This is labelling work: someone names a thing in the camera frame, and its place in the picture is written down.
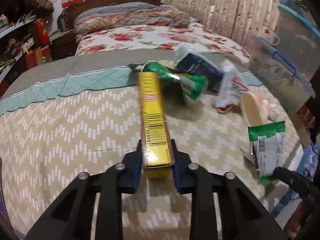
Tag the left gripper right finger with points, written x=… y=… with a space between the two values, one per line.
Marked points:
x=222 y=207

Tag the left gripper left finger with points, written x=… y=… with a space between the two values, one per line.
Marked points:
x=90 y=206

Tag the green white snack packet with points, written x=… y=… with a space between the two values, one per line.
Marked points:
x=267 y=146

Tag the pink white paper cup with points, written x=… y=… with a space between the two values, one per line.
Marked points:
x=254 y=108

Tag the yellow long carton box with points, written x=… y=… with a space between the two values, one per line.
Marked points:
x=157 y=151

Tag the red white toothpaste tube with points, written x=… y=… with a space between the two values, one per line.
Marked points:
x=231 y=89

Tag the green crushed soda can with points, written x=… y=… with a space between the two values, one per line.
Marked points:
x=166 y=77

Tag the dark blue drink carton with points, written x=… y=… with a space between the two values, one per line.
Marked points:
x=194 y=63

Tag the beige round trash bin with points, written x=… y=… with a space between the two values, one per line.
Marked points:
x=300 y=128

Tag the crumpled white tissue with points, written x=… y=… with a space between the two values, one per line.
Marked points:
x=273 y=112

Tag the lower storage box blue lid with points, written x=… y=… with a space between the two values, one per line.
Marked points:
x=279 y=75

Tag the upper storage box teal lid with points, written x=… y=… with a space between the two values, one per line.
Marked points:
x=299 y=41

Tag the white enamel mug red star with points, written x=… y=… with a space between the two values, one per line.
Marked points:
x=269 y=36

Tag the red paper gift bag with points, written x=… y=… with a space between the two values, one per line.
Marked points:
x=34 y=58

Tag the metal storage shelf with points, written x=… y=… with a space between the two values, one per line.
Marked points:
x=16 y=40

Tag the floral bed sheet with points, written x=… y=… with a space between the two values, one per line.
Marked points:
x=196 y=37

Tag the leaf pattern curtain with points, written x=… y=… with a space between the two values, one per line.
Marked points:
x=239 y=20

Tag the carved wooden headboard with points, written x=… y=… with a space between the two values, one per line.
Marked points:
x=66 y=19

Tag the folded floral quilt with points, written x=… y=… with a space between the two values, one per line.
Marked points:
x=127 y=14

